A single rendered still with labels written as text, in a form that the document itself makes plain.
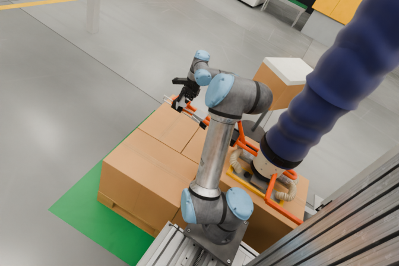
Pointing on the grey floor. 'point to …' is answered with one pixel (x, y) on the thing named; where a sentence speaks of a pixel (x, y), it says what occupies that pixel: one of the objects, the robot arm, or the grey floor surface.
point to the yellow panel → (341, 0)
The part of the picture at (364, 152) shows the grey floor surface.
